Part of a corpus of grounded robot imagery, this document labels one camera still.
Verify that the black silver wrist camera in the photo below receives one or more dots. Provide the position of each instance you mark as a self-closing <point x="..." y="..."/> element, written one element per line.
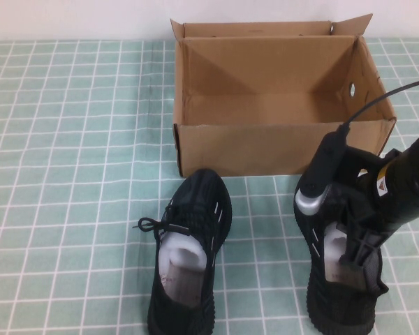
<point x="317" y="174"/>

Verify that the black knit sneaker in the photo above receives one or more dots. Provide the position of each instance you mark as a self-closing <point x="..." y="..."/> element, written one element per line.
<point x="195" y="195"/>
<point x="335" y="307"/>

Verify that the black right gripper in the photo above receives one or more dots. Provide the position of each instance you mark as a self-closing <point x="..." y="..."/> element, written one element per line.
<point x="398" y="195"/>

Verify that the green white checked tablecloth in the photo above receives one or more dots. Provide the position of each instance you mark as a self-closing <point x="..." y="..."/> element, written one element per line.
<point x="73" y="174"/>

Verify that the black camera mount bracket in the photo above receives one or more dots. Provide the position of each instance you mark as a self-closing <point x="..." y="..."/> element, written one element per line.
<point x="352" y="157"/>

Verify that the brown cardboard shoe box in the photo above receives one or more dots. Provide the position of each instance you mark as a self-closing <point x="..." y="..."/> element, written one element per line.
<point x="265" y="150"/>

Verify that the white paper shoe stuffing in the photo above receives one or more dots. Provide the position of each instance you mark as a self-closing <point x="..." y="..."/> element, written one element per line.
<point x="181" y="251"/>
<point x="337" y="239"/>

